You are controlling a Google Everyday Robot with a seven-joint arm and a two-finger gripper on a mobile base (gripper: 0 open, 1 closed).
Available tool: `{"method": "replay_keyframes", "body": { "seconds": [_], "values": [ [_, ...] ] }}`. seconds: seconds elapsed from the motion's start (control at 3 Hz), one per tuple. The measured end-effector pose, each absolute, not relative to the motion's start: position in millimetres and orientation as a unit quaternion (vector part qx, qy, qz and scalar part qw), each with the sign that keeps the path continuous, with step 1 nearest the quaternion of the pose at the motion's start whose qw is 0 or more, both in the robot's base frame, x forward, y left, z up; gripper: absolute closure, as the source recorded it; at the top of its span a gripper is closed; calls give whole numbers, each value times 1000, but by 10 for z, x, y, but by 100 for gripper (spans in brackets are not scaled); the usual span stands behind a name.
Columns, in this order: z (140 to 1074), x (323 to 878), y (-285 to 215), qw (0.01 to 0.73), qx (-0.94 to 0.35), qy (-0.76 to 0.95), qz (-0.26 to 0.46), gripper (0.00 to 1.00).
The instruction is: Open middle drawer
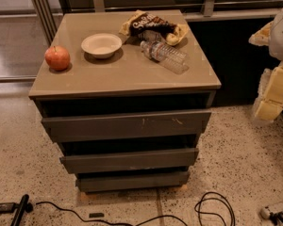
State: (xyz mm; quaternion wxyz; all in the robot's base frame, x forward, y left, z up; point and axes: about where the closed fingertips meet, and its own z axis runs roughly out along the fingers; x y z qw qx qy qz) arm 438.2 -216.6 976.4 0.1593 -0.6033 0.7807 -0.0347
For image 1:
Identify grey drawer cabinet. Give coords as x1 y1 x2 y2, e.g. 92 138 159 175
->
29 12 221 180

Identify white paper bowl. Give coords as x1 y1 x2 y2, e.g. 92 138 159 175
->
81 33 122 59

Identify black bar tool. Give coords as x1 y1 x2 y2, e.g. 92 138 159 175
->
10 194 33 226

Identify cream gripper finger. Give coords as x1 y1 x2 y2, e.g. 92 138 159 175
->
248 22 273 46
254 61 283 121

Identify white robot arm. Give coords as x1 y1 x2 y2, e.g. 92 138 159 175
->
249 8 283 123

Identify clear plastic water bottle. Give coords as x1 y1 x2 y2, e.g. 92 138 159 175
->
140 40 190 74

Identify red apple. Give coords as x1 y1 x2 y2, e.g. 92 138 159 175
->
44 46 70 71

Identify white power strip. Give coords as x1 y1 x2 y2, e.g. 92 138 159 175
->
260 202 283 219

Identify grey top drawer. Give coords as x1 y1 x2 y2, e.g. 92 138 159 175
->
42 110 210 142

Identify brown chip bag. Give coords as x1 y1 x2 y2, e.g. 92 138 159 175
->
119 10 190 46

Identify black floor cable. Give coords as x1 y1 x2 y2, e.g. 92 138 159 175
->
35 201 189 226

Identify grey drawer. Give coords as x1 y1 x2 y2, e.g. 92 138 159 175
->
42 110 210 142
75 171 190 192
60 148 199 174

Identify black coiled cable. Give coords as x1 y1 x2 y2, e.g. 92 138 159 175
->
193 191 237 226

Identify small black floor block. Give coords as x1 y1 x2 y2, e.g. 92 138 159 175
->
89 213 105 218

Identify grey bottom drawer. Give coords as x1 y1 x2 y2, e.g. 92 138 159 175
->
75 171 190 192

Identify black power adapter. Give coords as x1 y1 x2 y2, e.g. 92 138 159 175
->
0 202 17 214

